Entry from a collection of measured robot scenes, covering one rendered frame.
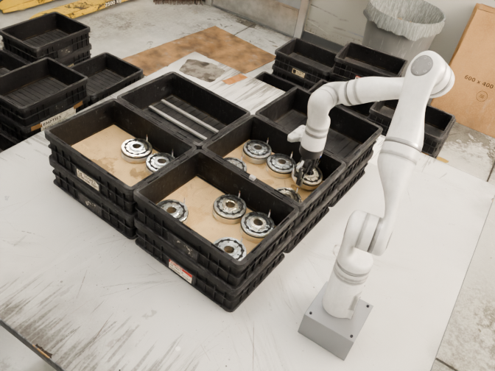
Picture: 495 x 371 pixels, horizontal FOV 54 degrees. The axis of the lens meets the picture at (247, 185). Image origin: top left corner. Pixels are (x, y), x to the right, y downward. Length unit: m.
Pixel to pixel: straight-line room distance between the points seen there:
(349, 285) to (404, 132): 0.41
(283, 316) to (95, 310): 0.53
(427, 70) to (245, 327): 0.83
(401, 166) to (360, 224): 0.17
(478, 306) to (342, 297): 1.51
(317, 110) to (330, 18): 3.14
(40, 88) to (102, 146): 1.04
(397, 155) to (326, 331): 0.51
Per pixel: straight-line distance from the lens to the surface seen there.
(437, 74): 1.26
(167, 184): 1.53
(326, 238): 1.71
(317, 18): 4.59
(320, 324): 1.38
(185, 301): 1.46
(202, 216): 1.50
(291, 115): 2.02
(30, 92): 2.71
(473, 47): 4.05
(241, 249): 1.39
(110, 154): 1.72
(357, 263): 1.26
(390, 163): 1.21
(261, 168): 1.71
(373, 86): 1.36
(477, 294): 2.83
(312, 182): 1.64
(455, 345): 2.56
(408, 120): 1.23
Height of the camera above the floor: 1.91
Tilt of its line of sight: 41 degrees down
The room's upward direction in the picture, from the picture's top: 11 degrees clockwise
